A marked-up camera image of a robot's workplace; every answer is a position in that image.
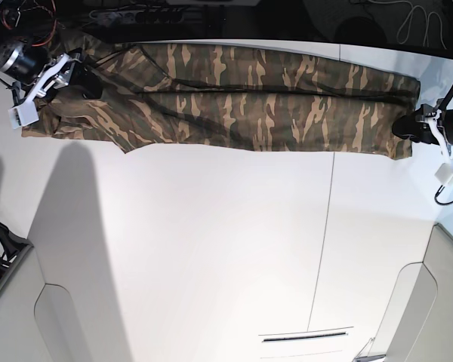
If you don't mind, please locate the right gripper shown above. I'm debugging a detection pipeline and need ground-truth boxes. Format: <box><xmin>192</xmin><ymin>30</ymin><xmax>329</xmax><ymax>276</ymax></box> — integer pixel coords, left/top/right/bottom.
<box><xmin>20</xmin><ymin>51</ymin><xmax>103</xmax><ymax>103</ymax></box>

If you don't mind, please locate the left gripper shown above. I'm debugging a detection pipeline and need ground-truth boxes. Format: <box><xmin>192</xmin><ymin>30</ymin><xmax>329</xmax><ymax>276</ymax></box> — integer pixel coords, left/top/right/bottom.
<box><xmin>391</xmin><ymin>104</ymin><xmax>453</xmax><ymax>162</ymax></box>

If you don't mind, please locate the camouflage T-shirt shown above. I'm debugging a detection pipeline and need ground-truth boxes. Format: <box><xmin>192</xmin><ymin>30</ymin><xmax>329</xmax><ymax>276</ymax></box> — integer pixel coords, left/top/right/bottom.
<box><xmin>21</xmin><ymin>30</ymin><xmax>421</xmax><ymax>160</ymax></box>

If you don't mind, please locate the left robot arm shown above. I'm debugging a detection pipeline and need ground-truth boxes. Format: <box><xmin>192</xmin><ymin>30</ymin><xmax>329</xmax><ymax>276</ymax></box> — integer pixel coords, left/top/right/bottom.
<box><xmin>392</xmin><ymin>100</ymin><xmax>453</xmax><ymax>158</ymax></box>

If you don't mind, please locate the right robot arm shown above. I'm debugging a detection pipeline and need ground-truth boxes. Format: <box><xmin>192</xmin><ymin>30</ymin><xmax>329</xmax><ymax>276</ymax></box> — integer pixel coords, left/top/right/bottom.
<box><xmin>0</xmin><ymin>32</ymin><xmax>103</xmax><ymax>106</ymax></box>

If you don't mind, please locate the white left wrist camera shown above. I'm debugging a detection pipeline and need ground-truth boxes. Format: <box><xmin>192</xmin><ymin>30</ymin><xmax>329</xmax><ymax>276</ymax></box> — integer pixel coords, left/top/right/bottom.
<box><xmin>435</xmin><ymin>162</ymin><xmax>453</xmax><ymax>186</ymax></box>

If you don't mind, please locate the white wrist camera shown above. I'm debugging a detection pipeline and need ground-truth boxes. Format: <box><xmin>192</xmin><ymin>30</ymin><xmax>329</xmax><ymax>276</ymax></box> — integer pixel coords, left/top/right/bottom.
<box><xmin>8</xmin><ymin>103</ymin><xmax>39</xmax><ymax>129</ymax></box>
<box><xmin>435</xmin><ymin>162</ymin><xmax>453</xmax><ymax>186</ymax></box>

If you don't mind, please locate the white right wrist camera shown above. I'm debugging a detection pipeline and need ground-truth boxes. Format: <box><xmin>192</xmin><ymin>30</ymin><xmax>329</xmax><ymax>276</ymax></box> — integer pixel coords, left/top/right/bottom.
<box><xmin>8</xmin><ymin>103</ymin><xmax>39</xmax><ymax>129</ymax></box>

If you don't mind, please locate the grey coiled cable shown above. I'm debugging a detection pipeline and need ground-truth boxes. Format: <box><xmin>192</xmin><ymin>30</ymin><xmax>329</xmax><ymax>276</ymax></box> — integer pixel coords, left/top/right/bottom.
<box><xmin>396</xmin><ymin>0</ymin><xmax>448</xmax><ymax>48</ymax></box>

